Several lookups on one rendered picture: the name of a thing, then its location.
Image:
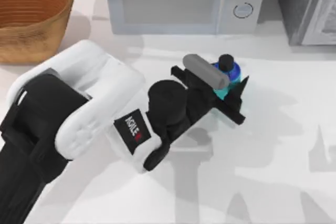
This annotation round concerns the blue bottle with black cap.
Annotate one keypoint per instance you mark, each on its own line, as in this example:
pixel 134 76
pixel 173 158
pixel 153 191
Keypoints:
pixel 234 74

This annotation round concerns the pale round microwave knob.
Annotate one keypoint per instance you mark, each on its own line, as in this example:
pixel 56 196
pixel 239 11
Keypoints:
pixel 243 10

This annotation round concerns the pale microwave oven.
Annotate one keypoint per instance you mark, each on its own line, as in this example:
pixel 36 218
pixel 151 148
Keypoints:
pixel 183 1

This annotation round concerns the pale microwave door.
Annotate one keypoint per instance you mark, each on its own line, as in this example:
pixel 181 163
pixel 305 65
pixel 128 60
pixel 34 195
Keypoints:
pixel 168 1

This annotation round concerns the brown wooden basket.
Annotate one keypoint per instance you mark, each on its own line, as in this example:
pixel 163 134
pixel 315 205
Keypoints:
pixel 34 30

